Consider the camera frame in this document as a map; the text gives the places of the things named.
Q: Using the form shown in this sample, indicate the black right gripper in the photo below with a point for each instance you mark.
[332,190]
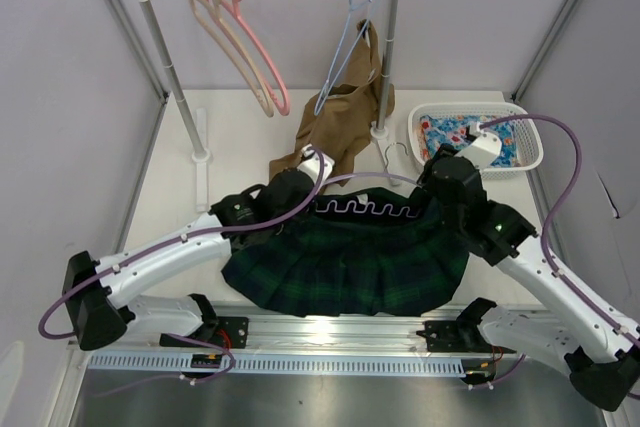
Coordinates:
[426,179]

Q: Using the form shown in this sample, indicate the purple hanger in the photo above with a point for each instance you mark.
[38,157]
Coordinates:
[370,208]

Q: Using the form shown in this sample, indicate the green plaid skirt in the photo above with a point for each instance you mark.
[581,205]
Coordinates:
[326,264]

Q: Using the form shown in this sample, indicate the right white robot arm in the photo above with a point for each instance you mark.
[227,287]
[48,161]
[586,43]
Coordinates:
[505,239]

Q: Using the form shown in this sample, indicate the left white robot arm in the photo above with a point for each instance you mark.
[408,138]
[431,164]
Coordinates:
[107,300]

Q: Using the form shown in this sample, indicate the tan brown skirt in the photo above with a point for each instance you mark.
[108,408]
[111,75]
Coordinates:
[341,130]

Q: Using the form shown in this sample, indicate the pink hanger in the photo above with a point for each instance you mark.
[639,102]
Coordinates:
[279,93]

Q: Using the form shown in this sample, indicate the beige hanger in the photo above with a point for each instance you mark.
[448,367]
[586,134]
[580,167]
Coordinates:
[209,15]

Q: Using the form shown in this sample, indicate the blue floral cloth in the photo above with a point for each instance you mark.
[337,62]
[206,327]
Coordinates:
[452,130]

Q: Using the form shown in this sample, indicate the white plastic basket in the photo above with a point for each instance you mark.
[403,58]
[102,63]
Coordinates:
[529,147]

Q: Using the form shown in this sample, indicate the white clothes rack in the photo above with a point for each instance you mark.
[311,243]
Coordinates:
[287,16]

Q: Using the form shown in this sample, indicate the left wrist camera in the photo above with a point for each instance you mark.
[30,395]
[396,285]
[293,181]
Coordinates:
[315,164]

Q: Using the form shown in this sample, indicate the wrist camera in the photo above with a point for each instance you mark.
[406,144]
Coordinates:
[484,146]
[315,164]

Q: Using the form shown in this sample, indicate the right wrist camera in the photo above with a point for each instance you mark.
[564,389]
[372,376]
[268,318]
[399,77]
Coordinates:
[484,146]

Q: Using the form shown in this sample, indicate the blue wire hanger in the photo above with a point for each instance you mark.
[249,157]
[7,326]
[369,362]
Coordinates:
[344,51]

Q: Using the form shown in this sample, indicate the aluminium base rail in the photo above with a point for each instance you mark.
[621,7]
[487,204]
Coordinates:
[350,332]

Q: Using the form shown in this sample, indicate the white slotted cable duct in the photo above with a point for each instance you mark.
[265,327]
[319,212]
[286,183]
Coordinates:
[412,366]

